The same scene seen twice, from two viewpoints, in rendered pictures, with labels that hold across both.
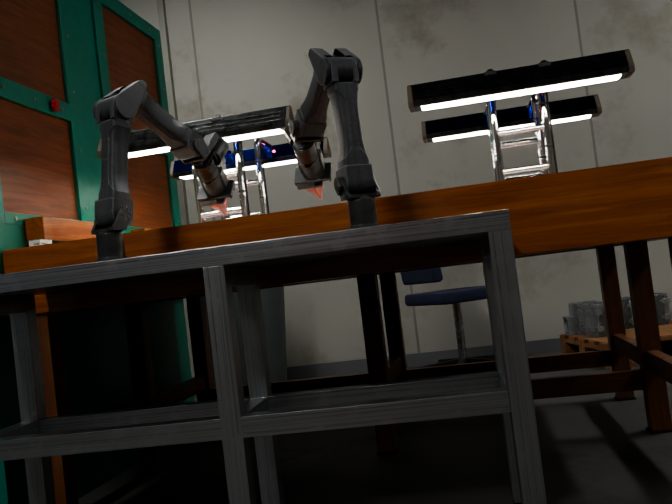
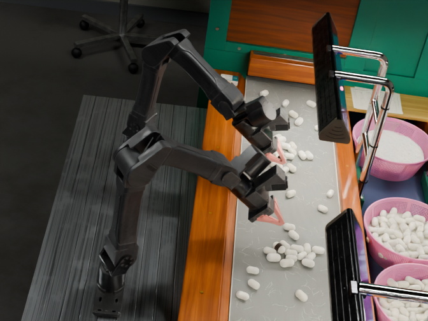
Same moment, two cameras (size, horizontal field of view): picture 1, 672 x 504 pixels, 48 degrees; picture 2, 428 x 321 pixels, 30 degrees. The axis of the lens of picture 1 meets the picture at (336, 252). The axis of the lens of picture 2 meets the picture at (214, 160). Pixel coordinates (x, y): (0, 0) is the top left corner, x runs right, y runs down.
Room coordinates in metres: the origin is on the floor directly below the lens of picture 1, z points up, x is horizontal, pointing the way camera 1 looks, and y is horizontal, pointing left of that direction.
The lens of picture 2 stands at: (1.62, -1.53, 2.16)
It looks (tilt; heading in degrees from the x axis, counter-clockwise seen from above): 36 degrees down; 78
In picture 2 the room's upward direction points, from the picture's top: 9 degrees clockwise
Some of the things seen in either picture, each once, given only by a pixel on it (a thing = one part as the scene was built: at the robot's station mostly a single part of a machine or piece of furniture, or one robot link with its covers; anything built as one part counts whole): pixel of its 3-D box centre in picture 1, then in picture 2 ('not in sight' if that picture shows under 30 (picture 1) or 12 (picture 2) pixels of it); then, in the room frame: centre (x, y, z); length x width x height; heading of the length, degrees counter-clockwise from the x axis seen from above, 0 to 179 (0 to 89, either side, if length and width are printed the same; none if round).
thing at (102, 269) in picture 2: (363, 215); (111, 276); (1.70, -0.07, 0.71); 0.20 x 0.07 x 0.08; 83
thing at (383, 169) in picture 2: not in sight; (389, 151); (2.61, 0.50, 0.72); 0.27 x 0.27 x 0.10
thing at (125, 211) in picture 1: (110, 221); (137, 124); (1.79, 0.52, 0.77); 0.09 x 0.06 x 0.06; 56
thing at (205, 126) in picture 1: (194, 132); (330, 70); (2.31, 0.39, 1.08); 0.62 x 0.08 x 0.07; 80
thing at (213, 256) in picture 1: (261, 260); (209, 226); (1.99, 0.20, 0.65); 1.20 x 0.90 x 0.04; 83
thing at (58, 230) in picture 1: (62, 231); (292, 68); (2.33, 0.83, 0.83); 0.30 x 0.06 x 0.07; 170
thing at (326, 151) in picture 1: (249, 158); not in sight; (2.86, 0.28, 1.08); 0.62 x 0.08 x 0.07; 80
